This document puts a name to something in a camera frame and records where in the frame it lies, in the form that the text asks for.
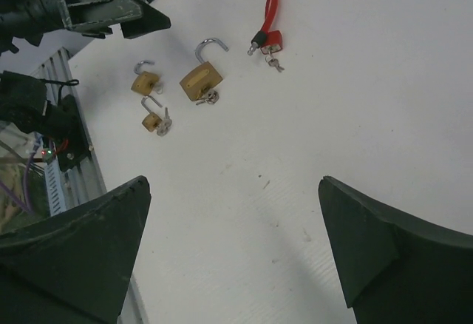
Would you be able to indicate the large padlock keys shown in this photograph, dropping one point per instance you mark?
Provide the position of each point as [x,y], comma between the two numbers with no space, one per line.
[211,96]

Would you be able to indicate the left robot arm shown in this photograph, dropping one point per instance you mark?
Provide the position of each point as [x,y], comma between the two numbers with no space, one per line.
[24,98]

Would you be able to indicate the large brass padlock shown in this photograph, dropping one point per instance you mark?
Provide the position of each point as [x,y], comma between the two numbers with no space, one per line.
[204,76]

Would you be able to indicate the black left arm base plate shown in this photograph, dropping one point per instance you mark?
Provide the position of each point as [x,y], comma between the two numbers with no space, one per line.
[78,146]

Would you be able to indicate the cable lock keys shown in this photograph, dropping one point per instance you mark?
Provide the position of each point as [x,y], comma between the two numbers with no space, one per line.
[273,62]

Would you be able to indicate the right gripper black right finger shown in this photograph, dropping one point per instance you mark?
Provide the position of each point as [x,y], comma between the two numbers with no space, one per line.
[394,267]

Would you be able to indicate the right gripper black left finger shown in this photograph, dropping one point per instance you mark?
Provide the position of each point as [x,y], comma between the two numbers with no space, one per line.
[75,267]

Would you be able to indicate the aluminium mounting rail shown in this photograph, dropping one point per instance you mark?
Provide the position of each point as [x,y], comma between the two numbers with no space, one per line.
[82,183]

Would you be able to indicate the white slotted cable duct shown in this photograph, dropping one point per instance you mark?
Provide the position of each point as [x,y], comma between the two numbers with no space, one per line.
[54,179]

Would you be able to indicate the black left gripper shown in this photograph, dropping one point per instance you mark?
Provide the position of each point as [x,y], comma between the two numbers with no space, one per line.
[31,19]

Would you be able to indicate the medium brass padlock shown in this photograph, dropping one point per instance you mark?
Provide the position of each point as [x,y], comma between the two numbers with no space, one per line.
[146,82]

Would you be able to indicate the small brass padlock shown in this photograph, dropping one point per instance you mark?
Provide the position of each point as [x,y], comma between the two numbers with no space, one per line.
[152,121]

